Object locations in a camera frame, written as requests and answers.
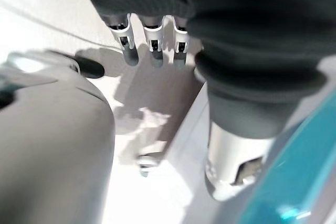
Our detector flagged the white medical cart blue drawers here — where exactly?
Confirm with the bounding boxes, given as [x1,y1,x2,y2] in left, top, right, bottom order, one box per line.
[162,56,336,224]

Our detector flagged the left robot hand dark glove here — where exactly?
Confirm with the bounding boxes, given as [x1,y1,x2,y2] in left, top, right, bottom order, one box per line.
[72,0,336,201]

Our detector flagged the thin grey floor cable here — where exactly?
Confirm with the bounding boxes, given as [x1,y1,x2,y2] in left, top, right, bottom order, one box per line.
[0,0,125,51]

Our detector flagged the white cart caster wheel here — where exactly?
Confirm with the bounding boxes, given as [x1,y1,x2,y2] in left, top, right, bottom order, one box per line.
[138,154,159,178]

